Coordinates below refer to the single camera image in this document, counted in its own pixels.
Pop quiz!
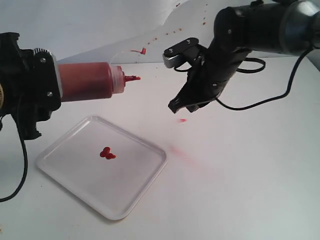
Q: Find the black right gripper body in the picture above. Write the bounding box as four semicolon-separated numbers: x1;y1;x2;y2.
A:
186;44;252;105

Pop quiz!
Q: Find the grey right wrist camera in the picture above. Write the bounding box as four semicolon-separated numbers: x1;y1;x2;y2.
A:
162;37;200;69

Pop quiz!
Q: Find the red ketchup blob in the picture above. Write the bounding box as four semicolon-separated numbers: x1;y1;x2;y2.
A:
99;146;116;160

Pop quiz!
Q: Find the white rectangular plastic tray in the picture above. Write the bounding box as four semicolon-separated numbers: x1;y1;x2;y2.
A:
36;116;167;221

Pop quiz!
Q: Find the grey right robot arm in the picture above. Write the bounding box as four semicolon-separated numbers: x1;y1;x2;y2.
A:
163;0;320;113

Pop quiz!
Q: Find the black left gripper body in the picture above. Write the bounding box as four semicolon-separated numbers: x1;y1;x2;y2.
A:
0;32;62;140

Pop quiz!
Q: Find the red ketchup squeeze bottle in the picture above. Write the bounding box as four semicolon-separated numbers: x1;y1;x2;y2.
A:
58;47;147;102

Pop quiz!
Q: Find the white paper backdrop sheet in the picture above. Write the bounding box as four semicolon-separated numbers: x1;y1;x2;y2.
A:
0;0;320;77

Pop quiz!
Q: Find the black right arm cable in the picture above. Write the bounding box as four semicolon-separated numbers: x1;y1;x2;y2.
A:
172;43;320;110

